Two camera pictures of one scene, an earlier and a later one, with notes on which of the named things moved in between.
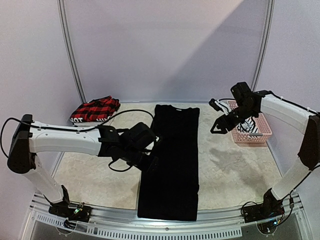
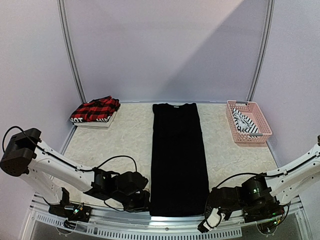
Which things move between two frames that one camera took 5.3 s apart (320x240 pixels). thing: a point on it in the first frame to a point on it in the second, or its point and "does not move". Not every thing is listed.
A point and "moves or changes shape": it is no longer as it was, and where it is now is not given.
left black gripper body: (132, 158) to (132, 203)
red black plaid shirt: (99, 109) does not move
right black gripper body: (227, 119) to (215, 200)
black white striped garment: (248, 126) does not move
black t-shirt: (170, 190) moves or changes shape
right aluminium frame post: (270, 11) does not move
